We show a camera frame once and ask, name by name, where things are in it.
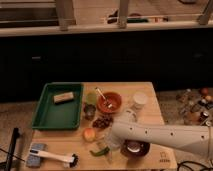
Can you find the black pole stand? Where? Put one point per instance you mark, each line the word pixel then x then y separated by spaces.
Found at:
pixel 9 159

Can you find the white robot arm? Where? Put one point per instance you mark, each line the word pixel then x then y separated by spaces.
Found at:
pixel 194 139

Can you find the green plastic tray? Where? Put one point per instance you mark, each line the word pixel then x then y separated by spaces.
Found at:
pixel 61 116

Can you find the white plastic cup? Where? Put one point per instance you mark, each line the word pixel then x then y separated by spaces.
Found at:
pixel 139 100

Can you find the small metal cup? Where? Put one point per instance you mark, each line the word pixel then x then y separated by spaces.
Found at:
pixel 89 111

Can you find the orange peach fruit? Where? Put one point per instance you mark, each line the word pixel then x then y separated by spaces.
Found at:
pixel 89 134

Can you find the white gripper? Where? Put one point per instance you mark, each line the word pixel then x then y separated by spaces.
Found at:
pixel 112 141

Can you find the tan block in tray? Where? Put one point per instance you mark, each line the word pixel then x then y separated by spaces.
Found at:
pixel 63 97

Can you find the white handled dish brush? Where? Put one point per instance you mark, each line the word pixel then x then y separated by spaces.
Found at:
pixel 70 160

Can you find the green pepper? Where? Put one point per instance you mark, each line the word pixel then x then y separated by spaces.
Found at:
pixel 101 152

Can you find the dark grape bunch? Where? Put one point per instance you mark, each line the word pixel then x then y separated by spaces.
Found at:
pixel 103 122

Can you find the dark brown bowl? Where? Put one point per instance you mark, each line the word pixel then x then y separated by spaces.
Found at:
pixel 132 148

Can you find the spice bottles cluster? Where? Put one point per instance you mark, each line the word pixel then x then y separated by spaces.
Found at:
pixel 196 110

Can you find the green cup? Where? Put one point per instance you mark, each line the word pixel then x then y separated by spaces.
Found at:
pixel 91 98

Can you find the blue grey sponge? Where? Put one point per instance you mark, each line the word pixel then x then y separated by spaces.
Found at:
pixel 34 161

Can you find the orange bowl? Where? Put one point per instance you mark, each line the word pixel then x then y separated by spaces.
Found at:
pixel 114 98

